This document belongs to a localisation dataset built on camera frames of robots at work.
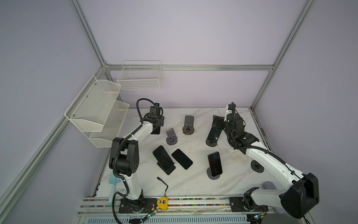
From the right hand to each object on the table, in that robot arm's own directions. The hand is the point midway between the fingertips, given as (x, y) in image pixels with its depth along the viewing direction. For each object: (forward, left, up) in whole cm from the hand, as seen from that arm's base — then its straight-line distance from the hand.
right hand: (217, 116), depth 79 cm
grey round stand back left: (-1, +28, -22) cm, 35 cm away
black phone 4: (-20, +3, -14) cm, 25 cm away
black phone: (-13, +22, -26) cm, 37 cm away
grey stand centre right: (-2, +1, -26) cm, 26 cm away
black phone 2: (+5, +39, -20) cm, 44 cm away
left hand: (+10, +40, -14) cm, 43 cm away
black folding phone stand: (-22, +29, -26) cm, 44 cm away
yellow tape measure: (-39, +32, -25) cm, 56 cm away
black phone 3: (-1, -1, -17) cm, 17 cm away
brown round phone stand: (+9, +16, -23) cm, 30 cm away
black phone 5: (-19, +32, -13) cm, 39 cm away
